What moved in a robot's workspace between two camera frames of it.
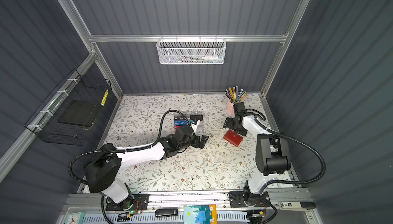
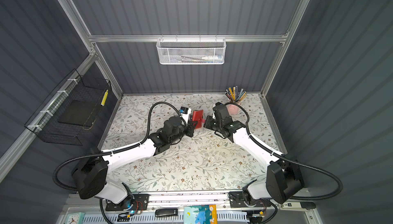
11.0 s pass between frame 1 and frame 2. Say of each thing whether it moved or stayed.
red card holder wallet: moved
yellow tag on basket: stayed
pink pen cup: stayed
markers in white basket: stayed
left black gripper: moved
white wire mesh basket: stayed
